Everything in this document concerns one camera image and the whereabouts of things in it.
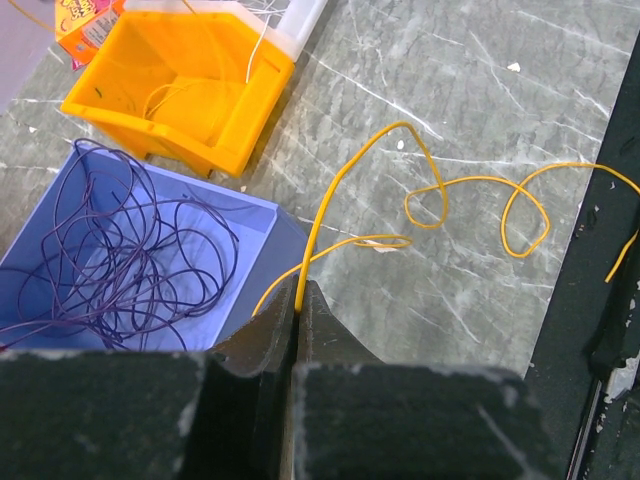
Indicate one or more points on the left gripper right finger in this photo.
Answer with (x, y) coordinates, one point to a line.
(357, 418)

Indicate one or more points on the orange pink snack box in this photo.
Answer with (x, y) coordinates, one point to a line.
(82, 26)

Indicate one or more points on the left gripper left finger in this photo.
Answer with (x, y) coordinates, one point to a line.
(214, 414)

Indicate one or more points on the white plastic bin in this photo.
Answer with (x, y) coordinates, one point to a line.
(293, 28)

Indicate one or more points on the yellow plastic bin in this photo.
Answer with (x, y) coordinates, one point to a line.
(198, 88)

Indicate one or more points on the blue open box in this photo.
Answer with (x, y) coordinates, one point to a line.
(122, 256)

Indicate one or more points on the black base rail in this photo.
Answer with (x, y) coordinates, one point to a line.
(584, 374)

